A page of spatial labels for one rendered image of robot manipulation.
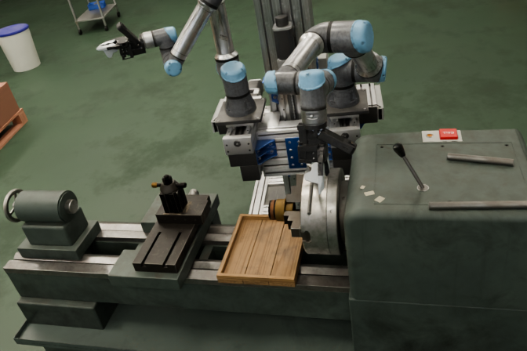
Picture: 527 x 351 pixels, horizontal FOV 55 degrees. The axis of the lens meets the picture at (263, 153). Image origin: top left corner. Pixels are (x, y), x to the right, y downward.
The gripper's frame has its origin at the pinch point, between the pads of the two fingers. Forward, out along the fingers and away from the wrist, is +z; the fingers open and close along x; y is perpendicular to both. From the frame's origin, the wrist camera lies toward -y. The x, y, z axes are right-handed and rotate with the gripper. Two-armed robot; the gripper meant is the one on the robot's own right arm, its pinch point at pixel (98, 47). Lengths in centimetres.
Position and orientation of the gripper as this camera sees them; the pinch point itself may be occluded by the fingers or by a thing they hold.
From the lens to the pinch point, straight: 245.0
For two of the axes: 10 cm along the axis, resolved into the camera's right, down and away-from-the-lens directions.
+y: 1.2, 7.6, 6.4
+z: -9.6, 2.6, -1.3
